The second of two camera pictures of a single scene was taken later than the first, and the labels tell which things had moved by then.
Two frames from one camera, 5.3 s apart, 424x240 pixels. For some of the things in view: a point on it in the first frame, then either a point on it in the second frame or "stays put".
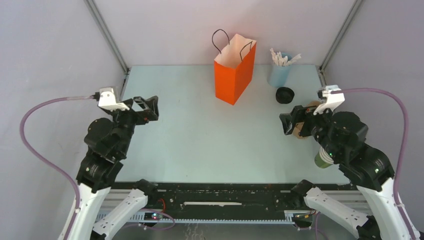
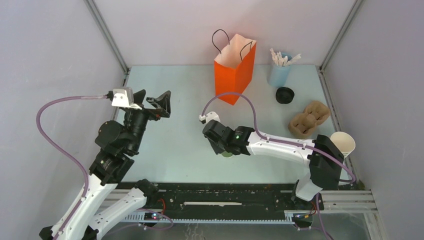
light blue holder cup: (278, 75) stays put
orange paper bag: (234, 69) stays put
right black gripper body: (314, 125) → (218, 147)
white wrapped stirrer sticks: (283, 61) stays put
